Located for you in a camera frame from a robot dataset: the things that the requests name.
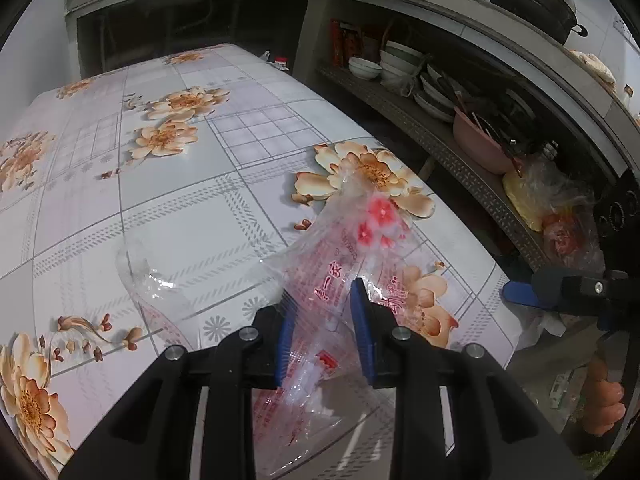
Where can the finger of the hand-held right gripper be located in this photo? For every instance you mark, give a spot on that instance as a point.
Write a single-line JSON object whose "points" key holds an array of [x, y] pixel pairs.
{"points": [[575, 290]]}

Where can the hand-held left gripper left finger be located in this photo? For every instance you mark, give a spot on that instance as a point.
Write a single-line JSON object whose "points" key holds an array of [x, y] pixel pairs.
{"points": [[284, 350]]}

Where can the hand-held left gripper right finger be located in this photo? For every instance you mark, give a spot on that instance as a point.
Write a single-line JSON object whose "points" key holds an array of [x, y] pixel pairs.
{"points": [[364, 330]]}

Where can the clear red-printed plastic bag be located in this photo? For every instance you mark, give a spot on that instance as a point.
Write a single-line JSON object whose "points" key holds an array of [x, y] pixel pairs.
{"points": [[325, 270]]}

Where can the person's right hand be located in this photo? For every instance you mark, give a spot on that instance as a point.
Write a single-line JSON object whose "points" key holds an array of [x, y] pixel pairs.
{"points": [[602, 405]]}

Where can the white plastic bag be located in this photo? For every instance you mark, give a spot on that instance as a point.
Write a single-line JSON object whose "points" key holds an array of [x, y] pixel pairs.
{"points": [[545, 327]]}

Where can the clear bag with red contents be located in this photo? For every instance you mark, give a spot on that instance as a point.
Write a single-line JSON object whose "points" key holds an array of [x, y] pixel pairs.
{"points": [[565, 240]]}

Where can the green and white packet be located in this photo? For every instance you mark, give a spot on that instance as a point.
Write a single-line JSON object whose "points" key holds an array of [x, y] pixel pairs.
{"points": [[562, 390]]}

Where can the yellowish plastic bag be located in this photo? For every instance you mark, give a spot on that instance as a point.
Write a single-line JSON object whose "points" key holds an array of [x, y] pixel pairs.
{"points": [[520, 200]]}

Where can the beige cloth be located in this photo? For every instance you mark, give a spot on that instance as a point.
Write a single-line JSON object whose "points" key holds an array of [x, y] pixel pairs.
{"points": [[595, 67]]}

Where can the pink basin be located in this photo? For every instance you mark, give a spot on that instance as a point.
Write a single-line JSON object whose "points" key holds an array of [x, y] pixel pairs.
{"points": [[480, 145]]}

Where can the grey shelf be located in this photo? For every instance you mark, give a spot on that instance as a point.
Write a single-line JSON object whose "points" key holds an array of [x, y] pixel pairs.
{"points": [[450, 160]]}

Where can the stack of plates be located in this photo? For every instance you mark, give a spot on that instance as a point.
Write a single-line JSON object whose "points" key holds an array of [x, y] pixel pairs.
{"points": [[435, 97]]}

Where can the black pot with lid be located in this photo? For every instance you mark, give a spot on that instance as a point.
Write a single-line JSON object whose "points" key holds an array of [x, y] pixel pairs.
{"points": [[530, 0]]}

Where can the white bowl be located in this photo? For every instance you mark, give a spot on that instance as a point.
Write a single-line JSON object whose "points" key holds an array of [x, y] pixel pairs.
{"points": [[365, 67]]}

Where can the stack of bowls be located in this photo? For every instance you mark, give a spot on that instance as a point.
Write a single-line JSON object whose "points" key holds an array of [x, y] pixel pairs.
{"points": [[400, 65]]}

